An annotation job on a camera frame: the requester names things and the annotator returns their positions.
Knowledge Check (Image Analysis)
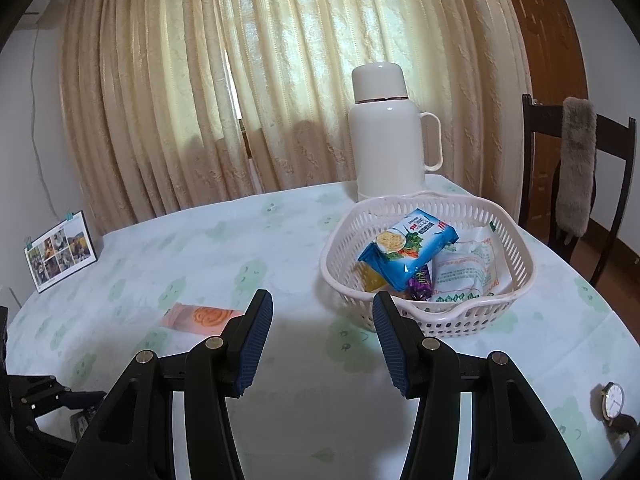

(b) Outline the purple candy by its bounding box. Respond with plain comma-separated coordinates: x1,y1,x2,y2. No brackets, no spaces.
407,265,433,301

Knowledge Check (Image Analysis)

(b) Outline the dark wooden chair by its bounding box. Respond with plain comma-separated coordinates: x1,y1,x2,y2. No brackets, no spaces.
517,94,638,288

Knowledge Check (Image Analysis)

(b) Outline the beige curtain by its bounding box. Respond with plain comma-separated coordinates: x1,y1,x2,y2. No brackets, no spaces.
60,0,533,236

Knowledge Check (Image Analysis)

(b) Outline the blue white snack packet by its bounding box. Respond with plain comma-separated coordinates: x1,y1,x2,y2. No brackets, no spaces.
357,209,458,293

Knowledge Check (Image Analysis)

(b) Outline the photo collage frame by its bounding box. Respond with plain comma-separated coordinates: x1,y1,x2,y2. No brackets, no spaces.
24,217,97,294

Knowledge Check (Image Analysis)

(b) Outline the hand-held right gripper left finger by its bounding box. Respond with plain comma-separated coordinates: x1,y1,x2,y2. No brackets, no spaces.
60,289,274,480

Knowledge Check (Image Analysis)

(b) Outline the white plastic basket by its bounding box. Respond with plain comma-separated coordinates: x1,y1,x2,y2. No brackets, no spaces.
320,192,537,338

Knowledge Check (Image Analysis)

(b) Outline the cream thermos jug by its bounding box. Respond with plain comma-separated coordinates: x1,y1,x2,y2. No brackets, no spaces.
348,62,443,201

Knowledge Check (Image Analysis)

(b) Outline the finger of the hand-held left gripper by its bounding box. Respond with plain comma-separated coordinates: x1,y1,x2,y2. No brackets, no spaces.
50,389,107,413

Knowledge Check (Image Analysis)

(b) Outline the brown wooden door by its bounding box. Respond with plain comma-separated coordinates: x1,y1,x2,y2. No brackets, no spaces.
495,0,588,241

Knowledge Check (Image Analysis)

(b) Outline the large cracker packet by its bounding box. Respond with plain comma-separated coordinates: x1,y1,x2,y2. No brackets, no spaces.
430,225,513,303

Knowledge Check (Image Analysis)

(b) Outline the white air conditioner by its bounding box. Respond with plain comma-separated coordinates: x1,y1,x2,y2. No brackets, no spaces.
22,0,68,31

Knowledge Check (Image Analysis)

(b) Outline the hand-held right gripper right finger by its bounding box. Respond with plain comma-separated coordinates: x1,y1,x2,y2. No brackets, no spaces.
372,291,583,480

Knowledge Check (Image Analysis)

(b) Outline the yellow jelly cup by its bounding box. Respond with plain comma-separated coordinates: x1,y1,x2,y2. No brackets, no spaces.
362,265,396,293

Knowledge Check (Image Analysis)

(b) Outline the grey fluffy cloth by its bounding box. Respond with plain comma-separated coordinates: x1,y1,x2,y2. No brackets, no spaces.
554,97,597,238

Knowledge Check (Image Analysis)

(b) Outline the pink swirl snack packet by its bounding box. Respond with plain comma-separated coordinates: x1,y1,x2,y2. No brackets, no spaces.
161,303,246,336

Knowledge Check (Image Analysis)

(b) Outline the wrist watch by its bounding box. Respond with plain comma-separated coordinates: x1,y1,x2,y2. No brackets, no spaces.
597,381,638,433

